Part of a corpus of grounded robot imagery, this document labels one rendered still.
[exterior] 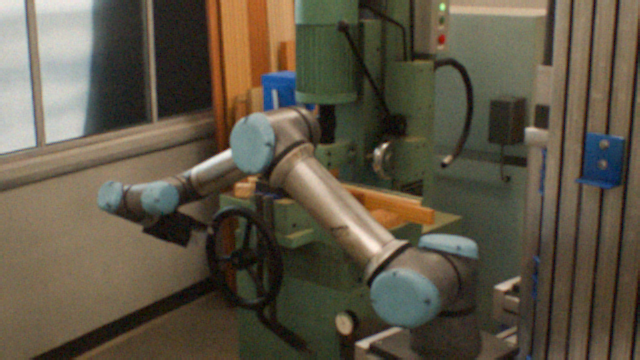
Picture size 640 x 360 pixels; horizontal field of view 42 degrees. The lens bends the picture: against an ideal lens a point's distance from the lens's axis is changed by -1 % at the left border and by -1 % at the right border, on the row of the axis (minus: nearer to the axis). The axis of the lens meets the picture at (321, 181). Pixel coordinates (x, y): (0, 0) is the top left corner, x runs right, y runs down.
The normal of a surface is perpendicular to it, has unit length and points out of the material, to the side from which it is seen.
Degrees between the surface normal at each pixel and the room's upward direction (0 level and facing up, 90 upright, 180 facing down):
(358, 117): 90
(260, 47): 87
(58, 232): 90
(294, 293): 90
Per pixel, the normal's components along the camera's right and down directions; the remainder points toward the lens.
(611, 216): -0.75, 0.17
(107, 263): 0.84, 0.14
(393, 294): -0.48, 0.29
